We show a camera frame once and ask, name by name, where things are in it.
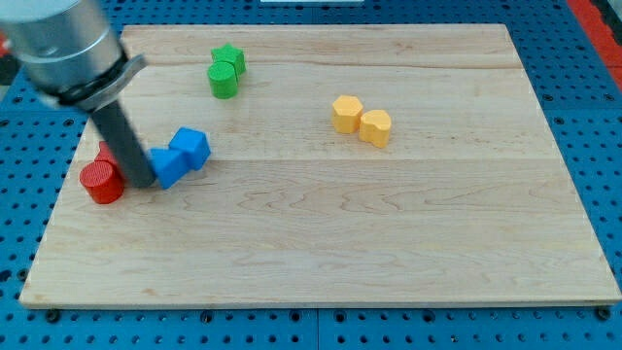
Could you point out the green cylinder block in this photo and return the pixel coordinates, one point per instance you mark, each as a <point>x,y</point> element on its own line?
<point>222,80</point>

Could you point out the red star block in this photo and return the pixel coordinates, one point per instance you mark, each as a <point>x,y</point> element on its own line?
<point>105,154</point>

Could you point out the green star block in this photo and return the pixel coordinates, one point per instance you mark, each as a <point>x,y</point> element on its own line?
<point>230,54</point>

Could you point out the blue cube block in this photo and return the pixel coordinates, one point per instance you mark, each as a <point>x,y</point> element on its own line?
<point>193,144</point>

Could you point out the wooden board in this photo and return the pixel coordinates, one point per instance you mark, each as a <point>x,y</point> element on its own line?
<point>469,205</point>

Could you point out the blue triangular block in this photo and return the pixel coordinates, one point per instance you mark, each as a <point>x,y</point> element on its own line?
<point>169,166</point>

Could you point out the red cylinder block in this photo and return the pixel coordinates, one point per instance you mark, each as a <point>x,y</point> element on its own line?
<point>102,182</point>

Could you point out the yellow hexagon block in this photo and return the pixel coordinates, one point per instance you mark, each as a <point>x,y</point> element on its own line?
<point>347,111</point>

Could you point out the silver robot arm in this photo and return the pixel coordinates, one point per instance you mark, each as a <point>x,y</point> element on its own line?
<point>69,50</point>

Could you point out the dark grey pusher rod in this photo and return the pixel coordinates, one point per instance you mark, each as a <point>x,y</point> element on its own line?
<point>116,130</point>

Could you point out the yellow heart block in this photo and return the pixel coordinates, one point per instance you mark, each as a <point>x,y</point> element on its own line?
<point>375,128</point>

